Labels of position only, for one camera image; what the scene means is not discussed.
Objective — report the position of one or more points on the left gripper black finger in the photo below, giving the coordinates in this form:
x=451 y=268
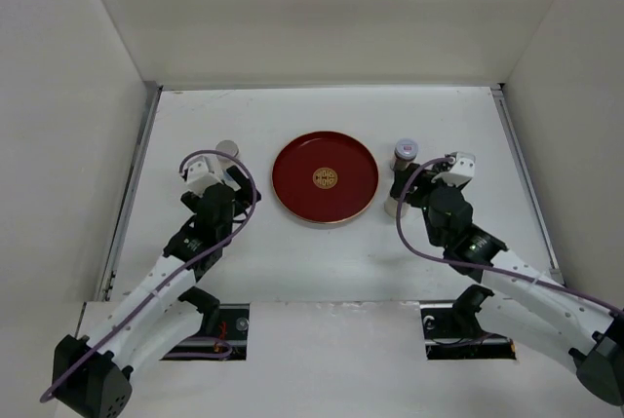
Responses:
x=190 y=200
x=241 y=185

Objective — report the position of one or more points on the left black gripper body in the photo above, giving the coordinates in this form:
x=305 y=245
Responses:
x=223 y=234

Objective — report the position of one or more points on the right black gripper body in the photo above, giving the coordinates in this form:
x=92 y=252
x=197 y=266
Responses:
x=435 y=240

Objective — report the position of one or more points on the purple lid pepper jar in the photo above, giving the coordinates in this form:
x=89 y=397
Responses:
x=405 y=152

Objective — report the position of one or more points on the black cap white bottle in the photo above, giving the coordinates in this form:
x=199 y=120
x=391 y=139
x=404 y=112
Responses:
x=394 y=208

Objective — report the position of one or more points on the silver lid clear spice bottle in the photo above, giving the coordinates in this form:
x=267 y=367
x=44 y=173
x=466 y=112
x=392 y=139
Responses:
x=228 y=149

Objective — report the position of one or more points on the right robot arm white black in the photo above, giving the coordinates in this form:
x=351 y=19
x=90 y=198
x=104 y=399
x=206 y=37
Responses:
x=509 y=297

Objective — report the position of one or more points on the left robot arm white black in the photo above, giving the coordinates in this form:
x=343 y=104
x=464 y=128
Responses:
x=93 y=374

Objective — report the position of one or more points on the red round lacquer tray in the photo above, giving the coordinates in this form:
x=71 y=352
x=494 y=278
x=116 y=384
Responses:
x=325 y=177

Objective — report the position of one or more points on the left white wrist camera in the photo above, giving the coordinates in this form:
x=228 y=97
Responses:
x=203 y=172

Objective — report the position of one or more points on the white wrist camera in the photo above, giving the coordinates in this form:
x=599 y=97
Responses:
x=203 y=172
x=457 y=171

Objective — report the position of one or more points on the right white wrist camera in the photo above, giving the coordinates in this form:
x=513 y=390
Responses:
x=457 y=171

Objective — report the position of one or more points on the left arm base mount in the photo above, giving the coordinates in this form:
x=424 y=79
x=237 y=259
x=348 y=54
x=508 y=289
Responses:
x=222 y=335

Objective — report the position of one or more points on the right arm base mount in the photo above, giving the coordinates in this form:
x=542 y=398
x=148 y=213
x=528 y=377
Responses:
x=452 y=333

